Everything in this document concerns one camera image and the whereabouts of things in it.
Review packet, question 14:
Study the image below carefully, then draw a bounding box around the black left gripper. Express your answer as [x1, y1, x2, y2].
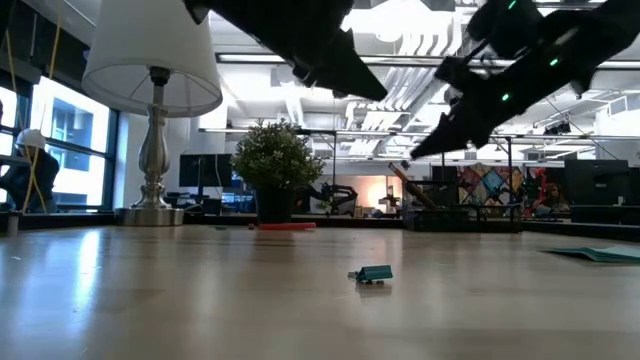
[219, 0, 389, 101]

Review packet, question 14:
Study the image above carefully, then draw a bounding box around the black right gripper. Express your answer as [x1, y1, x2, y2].
[409, 49, 596, 159]

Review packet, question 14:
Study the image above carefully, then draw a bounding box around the small teal binder clip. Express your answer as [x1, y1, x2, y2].
[347, 264, 395, 286]

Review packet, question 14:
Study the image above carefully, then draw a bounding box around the green sticky note pad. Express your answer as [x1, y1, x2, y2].
[541, 244, 640, 264]

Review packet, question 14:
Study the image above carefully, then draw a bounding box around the black mesh desk organizer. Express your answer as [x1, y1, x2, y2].
[402, 178, 525, 233]

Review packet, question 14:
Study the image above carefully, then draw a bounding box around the black office cabinet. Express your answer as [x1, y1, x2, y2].
[564, 158, 640, 225]

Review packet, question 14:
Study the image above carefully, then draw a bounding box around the large office window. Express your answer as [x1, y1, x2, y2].
[0, 74, 121, 214]

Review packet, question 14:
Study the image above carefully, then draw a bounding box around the long ceiling light bar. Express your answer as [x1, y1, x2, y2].
[214, 52, 640, 70]

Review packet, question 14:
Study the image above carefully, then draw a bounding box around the person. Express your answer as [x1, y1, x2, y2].
[0, 127, 61, 215]
[532, 182, 572, 217]

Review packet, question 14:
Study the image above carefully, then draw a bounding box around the green potted plant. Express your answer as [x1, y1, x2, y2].
[231, 118, 326, 225]

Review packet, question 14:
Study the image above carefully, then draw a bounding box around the black computer monitor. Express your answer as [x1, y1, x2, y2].
[178, 153, 234, 189]

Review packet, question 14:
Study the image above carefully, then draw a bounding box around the white shade table lamp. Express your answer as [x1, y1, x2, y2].
[82, 0, 224, 227]

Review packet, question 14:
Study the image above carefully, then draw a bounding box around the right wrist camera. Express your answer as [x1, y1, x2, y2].
[433, 53, 482, 87]

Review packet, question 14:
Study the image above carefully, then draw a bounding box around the colourful wall mural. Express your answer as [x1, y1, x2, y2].
[457, 162, 527, 207]

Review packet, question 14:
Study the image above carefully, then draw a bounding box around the black metal rig frame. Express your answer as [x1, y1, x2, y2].
[294, 128, 516, 221]

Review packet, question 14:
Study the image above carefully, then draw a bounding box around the black aluminium table frame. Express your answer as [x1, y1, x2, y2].
[0, 211, 640, 244]

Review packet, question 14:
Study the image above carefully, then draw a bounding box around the yellow cable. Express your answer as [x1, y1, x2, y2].
[3, 0, 64, 215]

